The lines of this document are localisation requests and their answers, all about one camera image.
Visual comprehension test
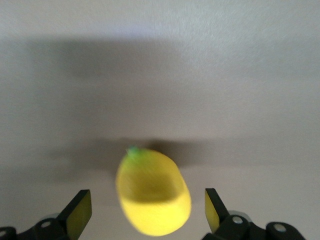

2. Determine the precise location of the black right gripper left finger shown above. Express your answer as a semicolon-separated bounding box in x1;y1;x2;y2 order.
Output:
0;189;93;240

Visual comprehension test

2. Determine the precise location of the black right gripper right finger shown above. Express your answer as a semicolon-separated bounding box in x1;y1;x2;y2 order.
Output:
201;187;307;240

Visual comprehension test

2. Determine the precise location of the yellow lemon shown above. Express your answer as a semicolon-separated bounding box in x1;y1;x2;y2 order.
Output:
115;146;193;237

